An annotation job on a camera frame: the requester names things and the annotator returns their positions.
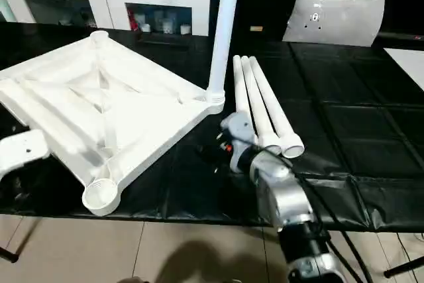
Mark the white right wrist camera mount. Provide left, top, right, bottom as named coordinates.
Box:
left=219, top=111, right=257, bottom=172

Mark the black work mat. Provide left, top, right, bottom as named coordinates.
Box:
left=0, top=21, right=424, bottom=234

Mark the white plastic table leg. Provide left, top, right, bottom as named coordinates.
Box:
left=206, top=0, right=243, bottom=106
left=248, top=56, right=305, bottom=159
left=240, top=56, right=283, bottom=156
left=232, top=55, right=256, bottom=126

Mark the teal glass panel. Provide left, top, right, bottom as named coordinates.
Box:
left=0, top=0, right=17, bottom=24

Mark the flat white sheet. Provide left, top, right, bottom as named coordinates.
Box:
left=384, top=48, right=424, bottom=91

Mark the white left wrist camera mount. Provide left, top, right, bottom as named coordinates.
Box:
left=0, top=130, right=51, bottom=179

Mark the white padded sheet with fitting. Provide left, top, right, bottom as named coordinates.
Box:
left=283, top=0, right=386, bottom=47

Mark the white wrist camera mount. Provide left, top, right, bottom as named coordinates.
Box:
left=219, top=111, right=257, bottom=172
left=0, top=130, right=51, bottom=179

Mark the white plastic table top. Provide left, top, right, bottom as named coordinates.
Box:
left=0, top=29, right=227, bottom=217

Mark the black stand leg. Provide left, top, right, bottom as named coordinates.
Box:
left=0, top=246, right=18, bottom=262

